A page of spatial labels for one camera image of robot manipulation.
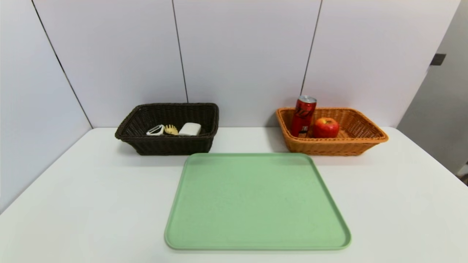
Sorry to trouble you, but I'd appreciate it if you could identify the white soap bar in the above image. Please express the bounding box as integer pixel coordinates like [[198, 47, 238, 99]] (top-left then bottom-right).
[[178, 122, 202, 137]]

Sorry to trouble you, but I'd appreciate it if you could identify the red soda can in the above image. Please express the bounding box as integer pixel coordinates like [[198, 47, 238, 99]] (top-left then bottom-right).
[[291, 95, 318, 138]]

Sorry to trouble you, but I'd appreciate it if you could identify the red apple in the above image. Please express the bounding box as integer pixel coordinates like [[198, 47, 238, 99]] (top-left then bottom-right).
[[312, 117, 340, 139]]

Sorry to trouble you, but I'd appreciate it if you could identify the dark brown wicker basket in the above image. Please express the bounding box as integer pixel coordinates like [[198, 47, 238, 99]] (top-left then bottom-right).
[[114, 103, 220, 156]]

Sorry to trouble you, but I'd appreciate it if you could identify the orange wicker basket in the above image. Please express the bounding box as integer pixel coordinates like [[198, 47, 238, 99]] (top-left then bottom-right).
[[275, 107, 389, 157]]

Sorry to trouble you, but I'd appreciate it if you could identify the light green plastic tray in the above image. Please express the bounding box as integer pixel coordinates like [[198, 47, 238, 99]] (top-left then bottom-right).
[[165, 152, 352, 251]]

